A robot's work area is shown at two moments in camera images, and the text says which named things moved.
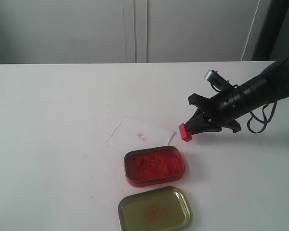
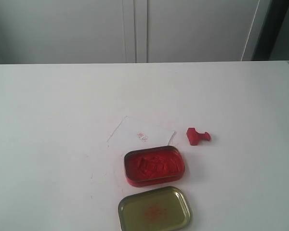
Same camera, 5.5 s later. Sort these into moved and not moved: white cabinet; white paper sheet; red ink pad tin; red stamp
Moved: red stamp
Not moved: white paper sheet; white cabinet; red ink pad tin
